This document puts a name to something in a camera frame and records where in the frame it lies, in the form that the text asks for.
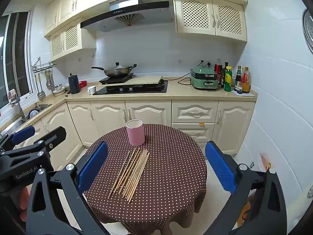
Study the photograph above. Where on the black portable induction cooker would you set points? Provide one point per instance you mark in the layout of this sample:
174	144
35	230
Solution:
115	79

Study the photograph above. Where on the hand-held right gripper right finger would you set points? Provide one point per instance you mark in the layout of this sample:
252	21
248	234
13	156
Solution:
220	166

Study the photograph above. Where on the red box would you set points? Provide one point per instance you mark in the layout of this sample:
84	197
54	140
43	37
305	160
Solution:
83	83

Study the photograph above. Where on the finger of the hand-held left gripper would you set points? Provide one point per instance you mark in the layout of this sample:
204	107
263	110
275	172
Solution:
53	137
23	133

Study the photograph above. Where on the cream lattice door wall cabinet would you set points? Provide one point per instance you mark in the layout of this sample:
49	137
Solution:
66	39
210	17

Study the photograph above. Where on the black glass gas hob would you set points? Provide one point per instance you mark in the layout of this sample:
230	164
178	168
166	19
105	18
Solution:
151	90

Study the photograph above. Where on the yellow snack packet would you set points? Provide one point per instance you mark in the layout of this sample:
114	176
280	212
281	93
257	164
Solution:
248	210

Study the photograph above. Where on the pink cylindrical cup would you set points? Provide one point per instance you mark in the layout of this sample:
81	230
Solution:
135	134

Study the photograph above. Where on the group of wooden chopsticks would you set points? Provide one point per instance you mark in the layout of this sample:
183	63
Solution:
133	173

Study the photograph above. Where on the person's left hand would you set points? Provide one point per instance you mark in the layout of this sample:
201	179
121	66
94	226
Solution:
24	197

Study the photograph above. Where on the beige folding fan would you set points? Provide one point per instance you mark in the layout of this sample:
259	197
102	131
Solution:
129	20

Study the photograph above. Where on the kitchen window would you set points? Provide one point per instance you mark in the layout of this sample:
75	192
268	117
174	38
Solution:
17	53

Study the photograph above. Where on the metal faucet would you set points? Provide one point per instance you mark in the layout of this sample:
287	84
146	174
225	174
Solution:
18	105

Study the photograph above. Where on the black glass range hood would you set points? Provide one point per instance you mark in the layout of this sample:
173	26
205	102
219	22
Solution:
127	17

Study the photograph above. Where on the perforated metal pan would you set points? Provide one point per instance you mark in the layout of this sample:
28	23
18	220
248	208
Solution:
308	29

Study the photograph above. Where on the metal kitchen sink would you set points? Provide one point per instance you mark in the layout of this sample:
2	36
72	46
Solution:
39	109

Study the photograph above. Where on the green electric grill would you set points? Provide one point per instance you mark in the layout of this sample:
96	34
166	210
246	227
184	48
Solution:
204	78

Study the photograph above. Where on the amber bottle red label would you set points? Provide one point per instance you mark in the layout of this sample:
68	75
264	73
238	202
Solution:
245	82

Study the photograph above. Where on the red label sauce bottle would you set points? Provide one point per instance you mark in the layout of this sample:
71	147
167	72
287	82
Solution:
217	69

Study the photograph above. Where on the dark metal wok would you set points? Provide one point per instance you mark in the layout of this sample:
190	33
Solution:
117	71

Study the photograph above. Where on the white mug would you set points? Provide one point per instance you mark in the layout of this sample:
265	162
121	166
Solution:
92	90

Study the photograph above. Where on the beige kitchen countertop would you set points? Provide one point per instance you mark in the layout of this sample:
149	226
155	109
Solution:
181	90

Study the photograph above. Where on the hanging metal spoon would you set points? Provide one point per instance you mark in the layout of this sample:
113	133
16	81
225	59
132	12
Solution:
49	82

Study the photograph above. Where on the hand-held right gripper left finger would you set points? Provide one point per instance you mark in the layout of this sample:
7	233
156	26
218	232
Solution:
93	166

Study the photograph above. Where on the orange plastic bag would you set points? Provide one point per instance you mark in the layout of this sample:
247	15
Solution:
265	161

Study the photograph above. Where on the cream base kitchen cabinets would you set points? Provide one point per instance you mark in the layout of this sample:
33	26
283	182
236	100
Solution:
146	112

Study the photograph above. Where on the dark oil bottle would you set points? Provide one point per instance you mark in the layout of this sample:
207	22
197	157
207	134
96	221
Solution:
225	74

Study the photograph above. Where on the dark soy sauce bottle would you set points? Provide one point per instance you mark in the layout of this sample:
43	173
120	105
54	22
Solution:
238	78

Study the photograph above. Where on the green bottle yellow cap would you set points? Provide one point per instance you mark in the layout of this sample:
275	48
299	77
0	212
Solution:
228	79

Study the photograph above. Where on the stack of white bowls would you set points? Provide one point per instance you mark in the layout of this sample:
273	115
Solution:
58	91

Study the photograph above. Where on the brown polka-dot tablecloth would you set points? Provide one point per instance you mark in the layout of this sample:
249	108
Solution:
171	176

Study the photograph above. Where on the black electric kettle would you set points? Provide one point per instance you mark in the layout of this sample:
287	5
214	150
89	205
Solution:
74	84

